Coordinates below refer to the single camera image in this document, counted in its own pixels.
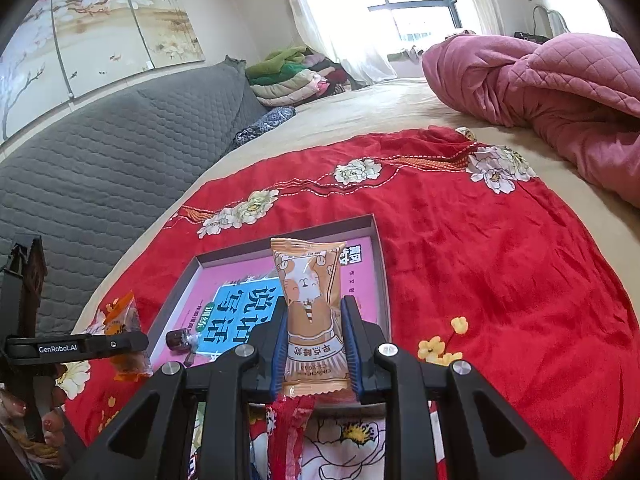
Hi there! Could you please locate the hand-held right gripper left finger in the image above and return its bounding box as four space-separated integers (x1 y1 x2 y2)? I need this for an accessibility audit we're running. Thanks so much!
72 297 291 480

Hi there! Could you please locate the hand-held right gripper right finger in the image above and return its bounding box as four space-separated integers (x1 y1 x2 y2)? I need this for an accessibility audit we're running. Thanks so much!
341 295 573 480

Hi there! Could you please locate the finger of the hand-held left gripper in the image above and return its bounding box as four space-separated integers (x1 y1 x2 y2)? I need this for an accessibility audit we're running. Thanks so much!
93 331 150 363

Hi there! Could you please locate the small clear orange-topped snack packet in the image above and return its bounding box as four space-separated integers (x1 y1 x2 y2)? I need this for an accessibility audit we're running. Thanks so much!
102 291 153 382

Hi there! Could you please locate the orange cat-print snack packet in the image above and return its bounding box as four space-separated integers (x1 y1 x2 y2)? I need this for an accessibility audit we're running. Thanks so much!
270 237 351 398

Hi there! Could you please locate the grey box with pink bottom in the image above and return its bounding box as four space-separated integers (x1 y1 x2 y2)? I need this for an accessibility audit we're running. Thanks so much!
149 214 393 413

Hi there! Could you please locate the person's left hand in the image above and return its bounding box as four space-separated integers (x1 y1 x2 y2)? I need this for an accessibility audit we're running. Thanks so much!
0 389 65 463

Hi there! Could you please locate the dark wrapped candy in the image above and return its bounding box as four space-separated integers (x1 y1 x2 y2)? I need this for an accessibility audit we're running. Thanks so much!
166 329 201 367

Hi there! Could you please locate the red snack packet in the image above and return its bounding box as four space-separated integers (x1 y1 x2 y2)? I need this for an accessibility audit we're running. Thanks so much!
266 394 315 480

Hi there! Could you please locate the red floral cloth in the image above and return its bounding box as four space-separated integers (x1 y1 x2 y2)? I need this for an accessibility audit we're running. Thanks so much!
62 127 633 480

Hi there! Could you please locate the grey quilted headboard cushion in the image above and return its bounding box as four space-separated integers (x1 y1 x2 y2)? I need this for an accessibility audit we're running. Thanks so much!
0 57 268 336

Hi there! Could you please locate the blue patterned cloth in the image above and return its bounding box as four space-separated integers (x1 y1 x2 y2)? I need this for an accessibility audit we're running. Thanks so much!
234 106 297 149

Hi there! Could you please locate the beige bed sheet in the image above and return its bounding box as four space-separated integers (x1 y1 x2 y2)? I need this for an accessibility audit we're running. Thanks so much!
80 77 640 321

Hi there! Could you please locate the pile of folded clothes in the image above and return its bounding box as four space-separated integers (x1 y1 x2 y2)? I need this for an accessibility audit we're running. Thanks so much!
245 45 351 108

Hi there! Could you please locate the pink quilted blanket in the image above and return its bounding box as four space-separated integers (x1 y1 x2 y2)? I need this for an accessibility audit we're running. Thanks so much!
421 32 640 208

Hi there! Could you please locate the floral wall painting panel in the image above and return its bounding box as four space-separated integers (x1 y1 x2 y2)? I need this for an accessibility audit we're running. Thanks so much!
50 0 151 101
0 7 73 143
122 0 207 68

